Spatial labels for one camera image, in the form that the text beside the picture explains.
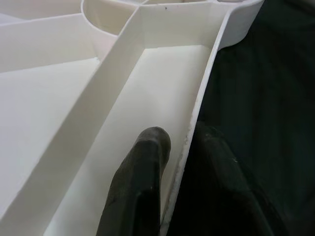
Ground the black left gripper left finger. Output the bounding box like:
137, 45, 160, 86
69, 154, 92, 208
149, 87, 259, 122
94, 125, 172, 236

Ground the black table cloth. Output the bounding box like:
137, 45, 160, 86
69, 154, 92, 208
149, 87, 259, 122
169, 0, 315, 236

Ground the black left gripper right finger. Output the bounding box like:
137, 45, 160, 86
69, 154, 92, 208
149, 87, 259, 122
169, 122, 284, 236

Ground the white plastic table top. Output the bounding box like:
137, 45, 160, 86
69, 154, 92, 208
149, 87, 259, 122
0, 0, 263, 236

